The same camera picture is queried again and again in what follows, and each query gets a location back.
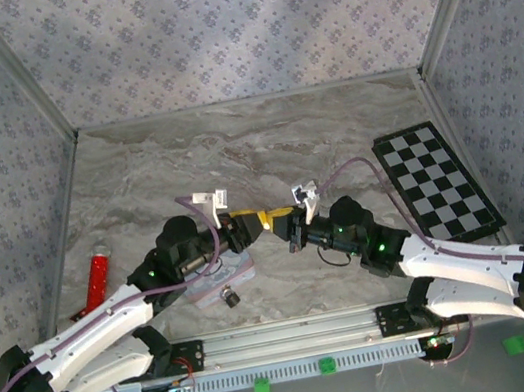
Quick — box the small dark padlock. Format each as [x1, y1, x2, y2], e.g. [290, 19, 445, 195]
[219, 283, 244, 311]

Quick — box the red cylindrical tool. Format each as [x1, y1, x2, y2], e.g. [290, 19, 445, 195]
[57, 240, 124, 323]

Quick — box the black white checkerboard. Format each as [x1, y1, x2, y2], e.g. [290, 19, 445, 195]
[368, 110, 511, 257]

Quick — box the left base circuit board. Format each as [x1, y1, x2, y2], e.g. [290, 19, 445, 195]
[139, 376, 199, 392]

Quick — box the base circuit board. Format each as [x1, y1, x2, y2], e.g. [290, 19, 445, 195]
[417, 331, 458, 353]
[139, 376, 199, 392]

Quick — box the right base circuit board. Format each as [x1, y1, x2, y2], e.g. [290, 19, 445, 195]
[417, 331, 458, 353]

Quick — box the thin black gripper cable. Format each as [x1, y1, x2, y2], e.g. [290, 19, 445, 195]
[315, 240, 353, 274]

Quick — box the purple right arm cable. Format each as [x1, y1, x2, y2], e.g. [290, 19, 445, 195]
[310, 128, 524, 385]

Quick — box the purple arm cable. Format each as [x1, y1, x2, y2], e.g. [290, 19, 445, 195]
[0, 188, 257, 392]
[310, 128, 524, 385]

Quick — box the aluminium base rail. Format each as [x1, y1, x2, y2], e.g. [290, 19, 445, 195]
[165, 297, 422, 378]

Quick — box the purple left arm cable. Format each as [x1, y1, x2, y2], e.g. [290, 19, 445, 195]
[0, 188, 257, 392]

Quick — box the white slotted cable duct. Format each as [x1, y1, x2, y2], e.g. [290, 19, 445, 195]
[92, 332, 431, 392]

